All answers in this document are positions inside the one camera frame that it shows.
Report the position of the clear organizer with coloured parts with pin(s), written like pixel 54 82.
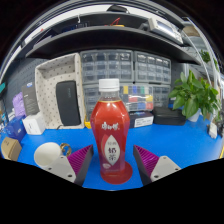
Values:
pixel 138 98

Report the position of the black wall shelf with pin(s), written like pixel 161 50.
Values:
pixel 110 38

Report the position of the white cup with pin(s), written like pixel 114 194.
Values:
pixel 46 155

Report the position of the blue carton box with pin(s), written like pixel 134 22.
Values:
pixel 15 128

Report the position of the yellow multimeter with red leads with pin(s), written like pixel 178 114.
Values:
pixel 88 124

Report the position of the small white box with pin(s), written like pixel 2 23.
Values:
pixel 34 124

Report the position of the grey drawer cabinet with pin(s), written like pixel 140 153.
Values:
pixel 152 68
pixel 106 65

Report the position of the black rounded speaker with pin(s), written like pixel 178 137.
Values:
pixel 68 103

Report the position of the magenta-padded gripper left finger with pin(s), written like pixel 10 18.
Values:
pixel 60 166

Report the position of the green potted plant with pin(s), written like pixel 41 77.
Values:
pixel 193 95

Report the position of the white perforated tray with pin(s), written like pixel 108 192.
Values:
pixel 46 93

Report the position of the white shelf unit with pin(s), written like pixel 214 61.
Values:
pixel 208 60

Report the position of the white power adapter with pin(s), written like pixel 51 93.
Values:
pixel 213 130

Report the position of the white bench instrument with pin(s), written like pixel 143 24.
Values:
pixel 165 29

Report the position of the black flat case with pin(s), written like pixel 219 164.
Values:
pixel 169 116

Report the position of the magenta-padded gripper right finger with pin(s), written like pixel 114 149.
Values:
pixel 163 166

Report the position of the red drink bottle white cap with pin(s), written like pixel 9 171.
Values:
pixel 110 126

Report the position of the dark grey flat box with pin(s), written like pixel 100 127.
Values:
pixel 30 99

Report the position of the black box with white label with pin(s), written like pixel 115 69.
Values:
pixel 141 120

